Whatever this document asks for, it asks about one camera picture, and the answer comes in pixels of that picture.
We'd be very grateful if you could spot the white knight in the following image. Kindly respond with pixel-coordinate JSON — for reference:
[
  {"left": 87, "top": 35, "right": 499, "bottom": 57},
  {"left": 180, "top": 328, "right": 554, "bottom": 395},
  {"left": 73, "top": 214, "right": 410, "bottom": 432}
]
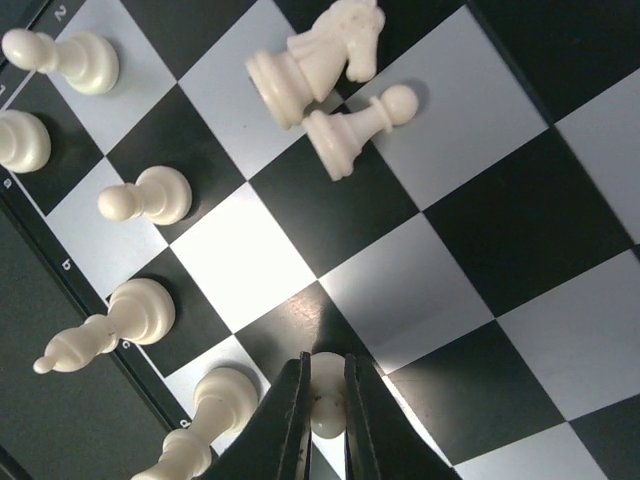
[{"left": 245, "top": 0, "right": 386, "bottom": 130}]

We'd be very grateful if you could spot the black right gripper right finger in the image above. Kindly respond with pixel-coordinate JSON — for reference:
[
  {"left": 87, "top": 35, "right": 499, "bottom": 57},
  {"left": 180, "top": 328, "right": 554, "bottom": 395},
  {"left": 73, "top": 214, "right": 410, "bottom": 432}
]
[{"left": 344, "top": 354, "right": 459, "bottom": 480}]

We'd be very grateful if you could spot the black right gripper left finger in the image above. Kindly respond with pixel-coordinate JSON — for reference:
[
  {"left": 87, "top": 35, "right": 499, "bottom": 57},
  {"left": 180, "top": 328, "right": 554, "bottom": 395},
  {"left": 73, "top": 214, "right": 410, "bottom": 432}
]
[{"left": 204, "top": 352, "right": 312, "bottom": 480}]

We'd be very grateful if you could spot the black and white chessboard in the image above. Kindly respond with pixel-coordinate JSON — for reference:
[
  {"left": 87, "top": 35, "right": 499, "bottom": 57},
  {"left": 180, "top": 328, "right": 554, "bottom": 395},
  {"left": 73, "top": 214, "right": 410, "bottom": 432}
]
[{"left": 1, "top": 1, "right": 639, "bottom": 479}]

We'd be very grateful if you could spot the white bishop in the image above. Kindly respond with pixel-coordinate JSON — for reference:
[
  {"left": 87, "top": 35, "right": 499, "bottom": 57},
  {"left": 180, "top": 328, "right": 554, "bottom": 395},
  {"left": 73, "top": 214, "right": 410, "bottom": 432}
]
[{"left": 33, "top": 278, "right": 176, "bottom": 374}]

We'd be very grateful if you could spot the white pawn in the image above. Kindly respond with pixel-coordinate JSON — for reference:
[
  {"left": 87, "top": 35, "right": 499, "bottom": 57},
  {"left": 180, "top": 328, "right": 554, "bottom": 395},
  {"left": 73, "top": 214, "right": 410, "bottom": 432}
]
[
  {"left": 97, "top": 165, "right": 193, "bottom": 226},
  {"left": 310, "top": 352, "right": 346, "bottom": 439},
  {"left": 302, "top": 84, "right": 419, "bottom": 181},
  {"left": 1, "top": 28, "right": 120, "bottom": 95},
  {"left": 1, "top": 110, "right": 51, "bottom": 174}
]

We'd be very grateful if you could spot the white piece front row two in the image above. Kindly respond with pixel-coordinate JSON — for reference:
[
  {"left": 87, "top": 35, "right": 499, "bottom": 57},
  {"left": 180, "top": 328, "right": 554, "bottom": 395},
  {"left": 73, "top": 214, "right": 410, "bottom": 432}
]
[{"left": 134, "top": 367, "right": 258, "bottom": 479}]

